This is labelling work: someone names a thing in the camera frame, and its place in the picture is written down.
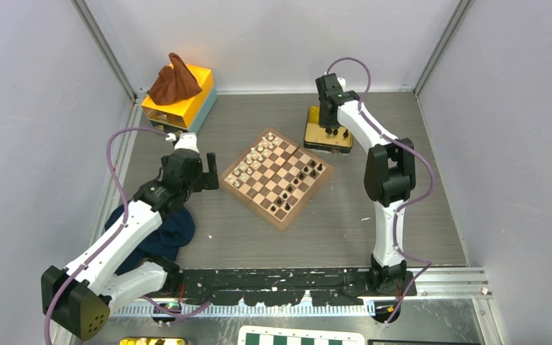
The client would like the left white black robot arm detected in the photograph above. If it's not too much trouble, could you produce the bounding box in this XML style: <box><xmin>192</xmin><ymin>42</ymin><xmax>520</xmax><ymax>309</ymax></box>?
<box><xmin>40</xmin><ymin>132</ymin><xmax>219</xmax><ymax>344</ymax></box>

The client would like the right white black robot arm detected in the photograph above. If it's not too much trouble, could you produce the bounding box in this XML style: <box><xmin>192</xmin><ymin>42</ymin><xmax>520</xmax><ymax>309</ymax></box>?
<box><xmin>316</xmin><ymin>73</ymin><xmax>415</xmax><ymax>295</ymax></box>

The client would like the white chess piece row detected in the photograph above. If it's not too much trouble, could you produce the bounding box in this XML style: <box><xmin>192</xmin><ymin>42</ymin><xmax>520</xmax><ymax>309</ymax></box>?
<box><xmin>223</xmin><ymin>132</ymin><xmax>289</xmax><ymax>192</ymax></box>

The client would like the wooden chess board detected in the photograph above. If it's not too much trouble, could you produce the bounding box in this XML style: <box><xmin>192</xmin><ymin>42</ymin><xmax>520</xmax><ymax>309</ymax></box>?
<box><xmin>219</xmin><ymin>127</ymin><xmax>334</xmax><ymax>231</ymax></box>

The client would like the black chess piece cluster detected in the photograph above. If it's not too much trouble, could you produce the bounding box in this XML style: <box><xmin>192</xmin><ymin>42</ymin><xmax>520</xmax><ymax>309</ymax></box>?
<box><xmin>270</xmin><ymin>161</ymin><xmax>324</xmax><ymax>212</ymax></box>

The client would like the green white chess mat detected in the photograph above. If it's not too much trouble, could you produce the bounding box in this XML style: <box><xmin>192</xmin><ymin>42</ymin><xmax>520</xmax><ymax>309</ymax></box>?
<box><xmin>237</xmin><ymin>326</ymin><xmax>367</xmax><ymax>345</ymax></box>

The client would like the gold metal tray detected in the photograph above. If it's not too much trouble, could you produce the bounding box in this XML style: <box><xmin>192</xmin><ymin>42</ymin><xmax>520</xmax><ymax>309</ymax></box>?
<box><xmin>303</xmin><ymin>106</ymin><xmax>354</xmax><ymax>155</ymax></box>

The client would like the yellow storage box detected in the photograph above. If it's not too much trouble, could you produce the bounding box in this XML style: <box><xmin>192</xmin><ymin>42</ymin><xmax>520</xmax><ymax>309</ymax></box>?
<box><xmin>141</xmin><ymin>65</ymin><xmax>217</xmax><ymax>133</ymax></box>

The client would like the dark blue cloth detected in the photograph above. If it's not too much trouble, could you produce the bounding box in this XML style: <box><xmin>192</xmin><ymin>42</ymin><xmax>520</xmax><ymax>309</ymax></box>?
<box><xmin>115</xmin><ymin>207</ymin><xmax>196</xmax><ymax>275</ymax></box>

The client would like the brown cloth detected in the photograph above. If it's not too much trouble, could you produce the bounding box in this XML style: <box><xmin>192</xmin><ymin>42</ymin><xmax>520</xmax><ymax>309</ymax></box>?
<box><xmin>147</xmin><ymin>52</ymin><xmax>202</xmax><ymax>106</ymax></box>

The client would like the gold tin at bottom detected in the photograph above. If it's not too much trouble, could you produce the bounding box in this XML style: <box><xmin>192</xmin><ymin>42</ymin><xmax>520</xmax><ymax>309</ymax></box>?
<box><xmin>119</xmin><ymin>337</ymin><xmax>189</xmax><ymax>345</ymax></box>

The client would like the black mounting base plate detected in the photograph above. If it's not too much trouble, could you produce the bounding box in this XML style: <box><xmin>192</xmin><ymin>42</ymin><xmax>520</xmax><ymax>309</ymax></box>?
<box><xmin>134</xmin><ymin>267</ymin><xmax>418</xmax><ymax>308</ymax></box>

